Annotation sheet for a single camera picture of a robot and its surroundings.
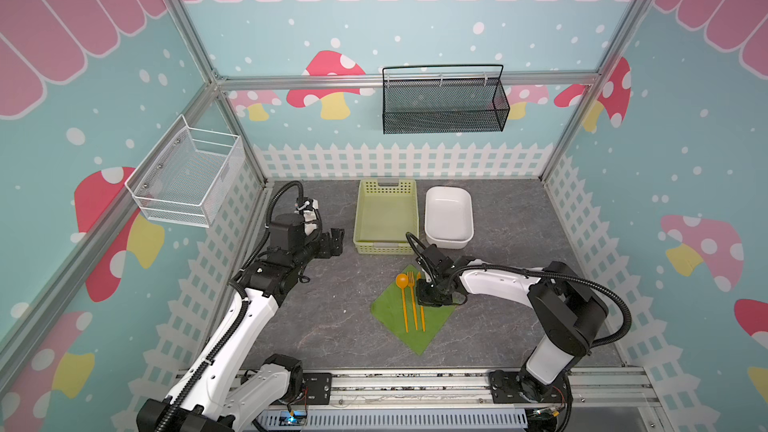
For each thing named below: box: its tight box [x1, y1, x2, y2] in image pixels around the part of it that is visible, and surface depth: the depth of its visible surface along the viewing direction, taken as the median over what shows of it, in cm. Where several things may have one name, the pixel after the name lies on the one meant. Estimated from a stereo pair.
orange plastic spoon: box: [395, 273, 409, 333], surface depth 93 cm
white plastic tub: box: [424, 186, 475, 249], surface depth 108 cm
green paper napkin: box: [370, 264, 457, 355], surface depth 87 cm
